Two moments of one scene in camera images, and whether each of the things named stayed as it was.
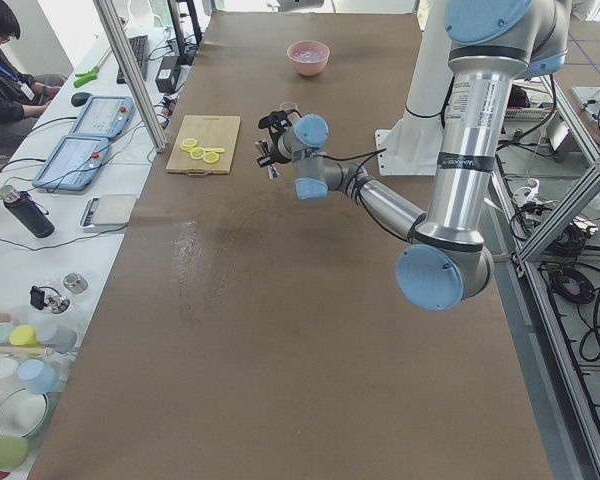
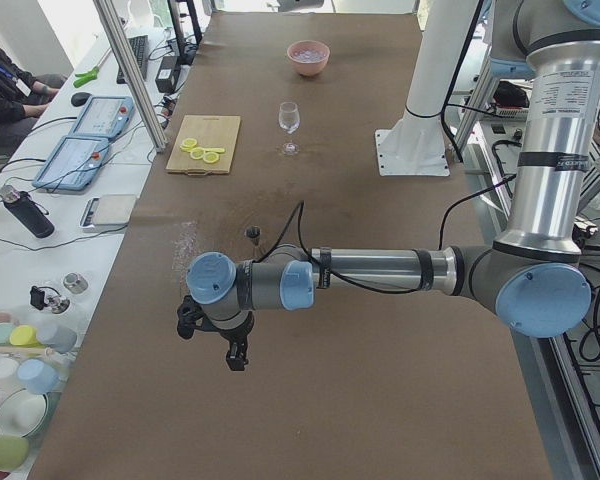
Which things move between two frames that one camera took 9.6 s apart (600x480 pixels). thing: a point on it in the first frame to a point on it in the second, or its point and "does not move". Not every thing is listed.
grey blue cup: [58, 338] does not move
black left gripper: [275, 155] to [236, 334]
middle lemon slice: [197, 152] does not move
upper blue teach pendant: [104, 116] does not move
